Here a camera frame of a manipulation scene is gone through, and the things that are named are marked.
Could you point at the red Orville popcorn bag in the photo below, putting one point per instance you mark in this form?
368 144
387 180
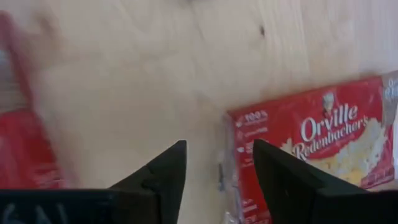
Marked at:
342 109
21 149

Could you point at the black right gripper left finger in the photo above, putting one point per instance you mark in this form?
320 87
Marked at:
164 186

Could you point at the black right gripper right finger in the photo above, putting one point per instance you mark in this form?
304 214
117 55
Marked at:
286 186

